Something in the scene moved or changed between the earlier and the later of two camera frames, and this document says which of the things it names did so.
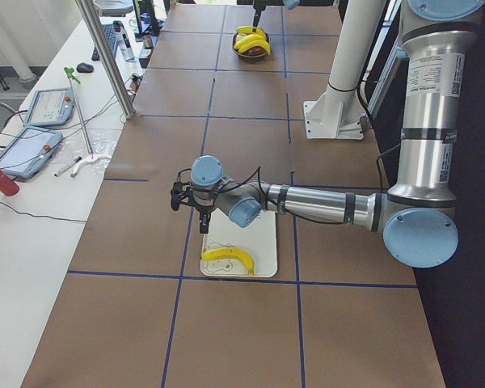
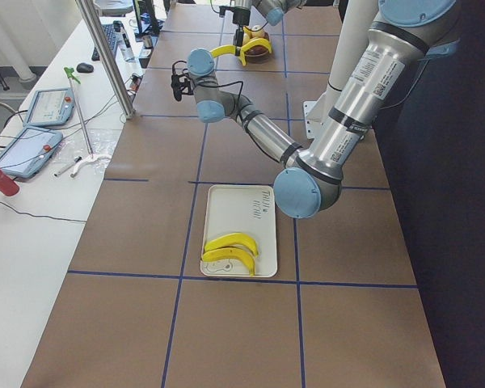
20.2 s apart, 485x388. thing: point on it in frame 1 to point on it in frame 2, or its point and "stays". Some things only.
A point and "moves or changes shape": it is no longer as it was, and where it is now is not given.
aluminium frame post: (92, 18) stays
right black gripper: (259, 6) to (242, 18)
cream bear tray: (257, 240) stays
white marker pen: (77, 159) stays
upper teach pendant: (50, 107) stays
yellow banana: (249, 30) to (231, 239)
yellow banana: (256, 43) moves or changes shape
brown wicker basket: (249, 59) stays
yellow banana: (230, 251) stays
